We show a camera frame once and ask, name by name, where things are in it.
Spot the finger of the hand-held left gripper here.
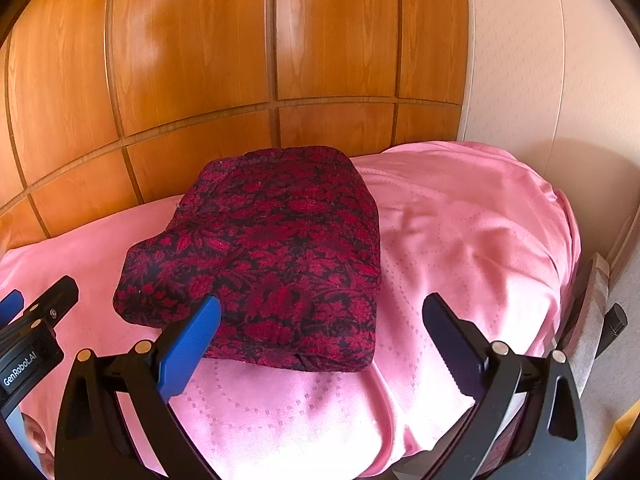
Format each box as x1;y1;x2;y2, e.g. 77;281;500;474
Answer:
0;289;26;330
21;276;80;332

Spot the person's left hand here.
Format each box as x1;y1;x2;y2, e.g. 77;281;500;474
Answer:
21;410;56;480

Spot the black bar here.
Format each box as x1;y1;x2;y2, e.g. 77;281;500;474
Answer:
602;303;629;350

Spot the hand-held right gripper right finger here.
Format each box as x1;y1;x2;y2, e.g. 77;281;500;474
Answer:
422;293;588;480

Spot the red patterned knit sweater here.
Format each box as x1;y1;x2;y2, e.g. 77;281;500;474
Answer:
114;146;384;374

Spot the pink bed sheet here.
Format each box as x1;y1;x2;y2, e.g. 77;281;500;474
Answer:
0;141;584;480

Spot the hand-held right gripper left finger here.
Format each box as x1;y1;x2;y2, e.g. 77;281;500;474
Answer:
54;296;222;480

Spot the wooden wardrobe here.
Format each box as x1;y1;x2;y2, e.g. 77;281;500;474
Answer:
0;0;472;257

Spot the grey bed base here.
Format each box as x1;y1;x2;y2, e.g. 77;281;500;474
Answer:
492;252;615;480

